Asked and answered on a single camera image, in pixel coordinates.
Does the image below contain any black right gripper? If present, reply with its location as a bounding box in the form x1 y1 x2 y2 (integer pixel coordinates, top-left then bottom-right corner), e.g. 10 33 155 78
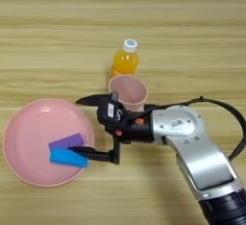
68 93 156 165

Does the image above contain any purple rectangular block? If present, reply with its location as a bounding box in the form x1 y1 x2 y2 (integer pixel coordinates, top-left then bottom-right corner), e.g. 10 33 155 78
48 133 86 151

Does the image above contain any blue rectangular block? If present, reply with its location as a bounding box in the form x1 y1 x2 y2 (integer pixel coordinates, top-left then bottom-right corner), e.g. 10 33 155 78
49 147 89 169

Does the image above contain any pink plastic cup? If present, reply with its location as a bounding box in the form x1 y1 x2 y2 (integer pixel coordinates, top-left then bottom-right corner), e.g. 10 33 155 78
108 74 149 113

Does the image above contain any small black box white label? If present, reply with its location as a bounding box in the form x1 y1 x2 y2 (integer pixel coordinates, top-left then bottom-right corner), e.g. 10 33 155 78
96 91 127 126

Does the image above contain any pink round plate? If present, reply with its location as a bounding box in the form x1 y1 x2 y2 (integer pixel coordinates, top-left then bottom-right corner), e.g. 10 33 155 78
2 98 95 188

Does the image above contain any orange juice bottle white cap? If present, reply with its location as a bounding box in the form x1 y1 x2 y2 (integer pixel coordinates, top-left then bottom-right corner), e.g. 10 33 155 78
110 38 140 78

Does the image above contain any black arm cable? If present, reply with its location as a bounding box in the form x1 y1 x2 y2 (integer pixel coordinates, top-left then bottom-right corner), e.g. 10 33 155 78
153 96 246 162

